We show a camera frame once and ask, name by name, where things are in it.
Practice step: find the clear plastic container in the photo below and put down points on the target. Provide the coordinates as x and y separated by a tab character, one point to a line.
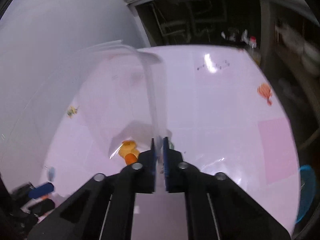
122	96

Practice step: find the cooking oil bottle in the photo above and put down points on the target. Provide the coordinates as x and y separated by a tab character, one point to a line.
253	50

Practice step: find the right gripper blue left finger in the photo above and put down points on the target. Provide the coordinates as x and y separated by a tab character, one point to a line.
153	164

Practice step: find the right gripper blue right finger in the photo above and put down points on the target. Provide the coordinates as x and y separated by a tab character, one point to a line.
166	149

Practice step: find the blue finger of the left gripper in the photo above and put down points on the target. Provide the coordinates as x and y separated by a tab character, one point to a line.
41	191

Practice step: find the blue plastic waste basket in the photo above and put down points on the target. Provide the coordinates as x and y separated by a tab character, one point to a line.
308	186

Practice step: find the pink balloon tablecloth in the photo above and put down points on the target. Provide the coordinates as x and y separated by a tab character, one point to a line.
222	114

